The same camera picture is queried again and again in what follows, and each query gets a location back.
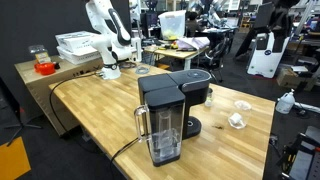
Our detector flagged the black metal cart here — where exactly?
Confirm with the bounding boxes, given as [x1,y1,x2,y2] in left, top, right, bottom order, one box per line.
[275,125,320,180]

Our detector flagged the wooden desk with white legs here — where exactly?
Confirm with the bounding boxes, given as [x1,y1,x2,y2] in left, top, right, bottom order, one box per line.
[143,44,210,72]

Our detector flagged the white vertical stand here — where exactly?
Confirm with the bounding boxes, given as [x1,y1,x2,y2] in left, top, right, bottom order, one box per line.
[129,35,143,63]

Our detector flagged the grey coiled cable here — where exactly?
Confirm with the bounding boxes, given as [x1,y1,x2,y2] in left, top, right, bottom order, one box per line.
[134,65,151,75]

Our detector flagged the white plastic jug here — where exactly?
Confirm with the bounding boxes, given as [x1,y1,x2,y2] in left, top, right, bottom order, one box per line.
[275,88,297,115]

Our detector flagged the orange floor mat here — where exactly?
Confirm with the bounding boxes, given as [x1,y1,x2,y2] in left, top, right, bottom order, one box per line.
[0,135,32,180]

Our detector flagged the clear glass jar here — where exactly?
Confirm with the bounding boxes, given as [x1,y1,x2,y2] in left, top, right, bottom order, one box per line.
[227,99,253,130]

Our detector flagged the black tripod stand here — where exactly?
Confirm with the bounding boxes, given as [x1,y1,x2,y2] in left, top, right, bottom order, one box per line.
[3,106,44,148]

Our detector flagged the clear water tank black lid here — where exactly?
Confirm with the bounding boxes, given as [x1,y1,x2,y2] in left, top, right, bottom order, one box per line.
[133,86,186,168]

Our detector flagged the coffee pod with green lid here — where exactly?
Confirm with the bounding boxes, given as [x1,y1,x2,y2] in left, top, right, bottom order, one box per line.
[204,87,214,108]

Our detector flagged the pale lilac cloth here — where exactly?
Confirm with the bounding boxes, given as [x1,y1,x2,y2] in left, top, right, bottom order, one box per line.
[175,35,212,52]

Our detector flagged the clear plastic storage bin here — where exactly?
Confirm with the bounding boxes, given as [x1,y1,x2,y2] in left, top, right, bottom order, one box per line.
[157,9,188,41]

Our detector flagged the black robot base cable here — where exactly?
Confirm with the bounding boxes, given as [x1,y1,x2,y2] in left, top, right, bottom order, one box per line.
[48,71,103,138]

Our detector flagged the black computer monitor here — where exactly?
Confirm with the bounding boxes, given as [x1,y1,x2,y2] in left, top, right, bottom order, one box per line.
[139,10,160,38]

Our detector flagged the clear plastic jar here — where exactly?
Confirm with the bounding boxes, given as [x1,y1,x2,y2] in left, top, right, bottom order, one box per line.
[28,44,52,65]

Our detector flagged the black coffee maker cord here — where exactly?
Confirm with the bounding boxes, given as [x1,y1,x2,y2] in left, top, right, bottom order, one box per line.
[109,133,148,174]

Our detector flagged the brown cardboard box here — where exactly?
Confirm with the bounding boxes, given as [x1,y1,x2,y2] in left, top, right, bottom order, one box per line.
[275,66,302,90]

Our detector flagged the black coiled cable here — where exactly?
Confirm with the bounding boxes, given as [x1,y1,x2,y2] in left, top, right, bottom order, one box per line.
[119,61,138,70]

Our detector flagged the white flat cardboard box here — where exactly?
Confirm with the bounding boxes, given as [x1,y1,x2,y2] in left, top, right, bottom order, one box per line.
[54,30,97,53]
[55,44,103,66]

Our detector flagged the orange red bowl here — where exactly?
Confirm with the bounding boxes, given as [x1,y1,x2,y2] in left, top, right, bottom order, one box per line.
[33,61,57,76]

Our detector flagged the black Keurig coffee maker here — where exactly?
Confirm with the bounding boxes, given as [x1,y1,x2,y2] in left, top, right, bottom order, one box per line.
[137,68,213,141]

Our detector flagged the beige metal cabinet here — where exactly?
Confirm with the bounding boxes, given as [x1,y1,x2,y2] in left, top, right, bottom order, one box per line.
[14,54,105,138]

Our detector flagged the wire mesh basket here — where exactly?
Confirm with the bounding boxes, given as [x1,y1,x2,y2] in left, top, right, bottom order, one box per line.
[141,51,157,67]

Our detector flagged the seated person with dark hair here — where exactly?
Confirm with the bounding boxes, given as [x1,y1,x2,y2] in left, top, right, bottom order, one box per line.
[185,10,203,37]

